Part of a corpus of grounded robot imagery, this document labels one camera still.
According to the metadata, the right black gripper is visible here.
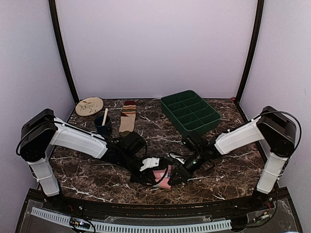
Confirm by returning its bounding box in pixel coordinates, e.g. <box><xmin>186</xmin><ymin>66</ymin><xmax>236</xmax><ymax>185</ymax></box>
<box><xmin>168</xmin><ymin>149</ymin><xmax>206</xmax><ymax>185</ymax></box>

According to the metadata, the pink patterned sock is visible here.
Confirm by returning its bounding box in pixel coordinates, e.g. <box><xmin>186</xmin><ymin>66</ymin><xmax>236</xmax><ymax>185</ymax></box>
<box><xmin>153</xmin><ymin>165</ymin><xmax>172</xmax><ymax>189</ymax></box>

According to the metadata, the green compartment tray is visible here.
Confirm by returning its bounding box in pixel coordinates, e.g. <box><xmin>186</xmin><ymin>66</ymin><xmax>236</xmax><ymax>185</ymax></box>
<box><xmin>160</xmin><ymin>90</ymin><xmax>221</xmax><ymax>137</ymax></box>

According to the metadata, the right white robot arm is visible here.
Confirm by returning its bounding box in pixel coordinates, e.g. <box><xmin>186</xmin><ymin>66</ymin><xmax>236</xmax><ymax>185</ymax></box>
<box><xmin>168</xmin><ymin>106</ymin><xmax>302</xmax><ymax>211</ymax></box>

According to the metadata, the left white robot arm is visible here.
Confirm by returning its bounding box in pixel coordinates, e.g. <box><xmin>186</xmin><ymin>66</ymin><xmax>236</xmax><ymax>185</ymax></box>
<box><xmin>16</xmin><ymin>109</ymin><xmax>158</xmax><ymax>212</ymax></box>

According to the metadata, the beige striped sock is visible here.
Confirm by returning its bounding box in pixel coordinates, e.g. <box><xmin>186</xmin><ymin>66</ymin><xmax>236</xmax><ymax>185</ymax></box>
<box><xmin>119</xmin><ymin>100</ymin><xmax>137</xmax><ymax>137</ymax></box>

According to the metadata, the dark blue mug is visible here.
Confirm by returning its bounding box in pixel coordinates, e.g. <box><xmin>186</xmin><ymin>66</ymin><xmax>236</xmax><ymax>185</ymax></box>
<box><xmin>94</xmin><ymin>116</ymin><xmax>112</xmax><ymax>136</ymax></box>

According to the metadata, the wooden stick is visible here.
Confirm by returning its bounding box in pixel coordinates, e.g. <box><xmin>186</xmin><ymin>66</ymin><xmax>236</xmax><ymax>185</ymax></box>
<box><xmin>102</xmin><ymin>108</ymin><xmax>108</xmax><ymax>126</ymax></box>

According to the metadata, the round beige embroidered coaster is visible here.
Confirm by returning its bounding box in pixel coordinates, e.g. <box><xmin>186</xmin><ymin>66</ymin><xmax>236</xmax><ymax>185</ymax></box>
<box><xmin>75</xmin><ymin>97</ymin><xmax>104</xmax><ymax>117</ymax></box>

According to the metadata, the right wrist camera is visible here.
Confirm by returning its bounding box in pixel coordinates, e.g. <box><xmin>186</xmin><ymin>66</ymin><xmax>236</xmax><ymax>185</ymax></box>
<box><xmin>183</xmin><ymin>134</ymin><xmax>208</xmax><ymax>152</ymax></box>

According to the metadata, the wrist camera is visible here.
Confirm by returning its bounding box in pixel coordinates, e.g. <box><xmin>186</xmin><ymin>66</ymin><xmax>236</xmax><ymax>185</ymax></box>
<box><xmin>123</xmin><ymin>132</ymin><xmax>147</xmax><ymax>154</ymax></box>
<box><xmin>183</xmin><ymin>134</ymin><xmax>208</xmax><ymax>152</ymax></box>

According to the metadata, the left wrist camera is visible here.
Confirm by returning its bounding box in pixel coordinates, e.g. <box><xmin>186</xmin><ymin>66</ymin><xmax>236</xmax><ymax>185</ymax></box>
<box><xmin>123</xmin><ymin>132</ymin><xmax>147</xmax><ymax>154</ymax></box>

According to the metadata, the white slotted cable duct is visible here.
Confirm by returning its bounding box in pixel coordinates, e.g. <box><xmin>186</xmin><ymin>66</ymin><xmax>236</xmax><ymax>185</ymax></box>
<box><xmin>31</xmin><ymin>207</ymin><xmax>232</xmax><ymax>233</ymax></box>

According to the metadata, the black front rail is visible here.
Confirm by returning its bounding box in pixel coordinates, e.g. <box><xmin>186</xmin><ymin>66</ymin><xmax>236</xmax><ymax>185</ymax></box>
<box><xmin>41</xmin><ymin>194</ymin><xmax>276</xmax><ymax>218</ymax></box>

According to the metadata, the right black frame post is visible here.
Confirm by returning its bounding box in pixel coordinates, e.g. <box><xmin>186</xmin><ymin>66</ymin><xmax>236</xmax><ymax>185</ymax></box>
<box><xmin>235</xmin><ymin>0</ymin><xmax>264</xmax><ymax>102</ymax></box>

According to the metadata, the black frame post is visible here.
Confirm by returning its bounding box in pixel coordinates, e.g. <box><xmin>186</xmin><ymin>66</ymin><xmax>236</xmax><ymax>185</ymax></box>
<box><xmin>49</xmin><ymin>0</ymin><xmax>80</xmax><ymax>104</ymax></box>
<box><xmin>235</xmin><ymin>0</ymin><xmax>264</xmax><ymax>102</ymax></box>

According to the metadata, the left black frame post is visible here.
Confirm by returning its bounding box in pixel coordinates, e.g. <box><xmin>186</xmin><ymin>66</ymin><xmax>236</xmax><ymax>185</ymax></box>
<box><xmin>49</xmin><ymin>0</ymin><xmax>80</xmax><ymax>104</ymax></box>

